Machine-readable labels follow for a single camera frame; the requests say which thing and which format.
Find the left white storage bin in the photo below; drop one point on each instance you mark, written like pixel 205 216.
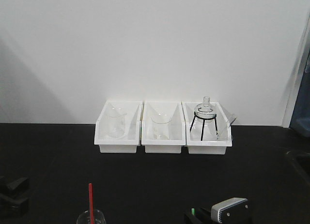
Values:
pixel 129 142

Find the glass beaker in left bin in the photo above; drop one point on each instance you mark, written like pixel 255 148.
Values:
pixel 115 122

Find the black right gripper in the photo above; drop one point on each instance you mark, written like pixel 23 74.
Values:
pixel 204 217

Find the red plastic spoon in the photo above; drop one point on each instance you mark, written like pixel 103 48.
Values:
pixel 90 188

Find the glass beaker in middle bin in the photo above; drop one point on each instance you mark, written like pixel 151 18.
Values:
pixel 161 126

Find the blue cabinet edge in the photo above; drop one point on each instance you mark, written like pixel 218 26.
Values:
pixel 300 118

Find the right white storage bin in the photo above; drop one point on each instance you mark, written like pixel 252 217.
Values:
pixel 207 146

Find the round glass flask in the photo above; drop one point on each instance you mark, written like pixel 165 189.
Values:
pixel 205 110

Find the middle white storage bin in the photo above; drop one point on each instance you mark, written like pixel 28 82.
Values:
pixel 177 127

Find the small glass funnel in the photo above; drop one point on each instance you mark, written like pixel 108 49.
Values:
pixel 221 135

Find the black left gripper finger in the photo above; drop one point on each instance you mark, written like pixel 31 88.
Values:
pixel 10 207
pixel 14 187

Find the glass beaker with spout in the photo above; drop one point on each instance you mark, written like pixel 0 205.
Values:
pixel 84 218

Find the black wire tripod stand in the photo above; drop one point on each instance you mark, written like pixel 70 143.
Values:
pixel 200 121

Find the white storage bin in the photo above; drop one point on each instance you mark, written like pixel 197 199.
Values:
pixel 207 146
pixel 177 127
pixel 129 142

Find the glass beaker in bin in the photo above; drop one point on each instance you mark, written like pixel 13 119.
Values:
pixel 115 122
pixel 161 126

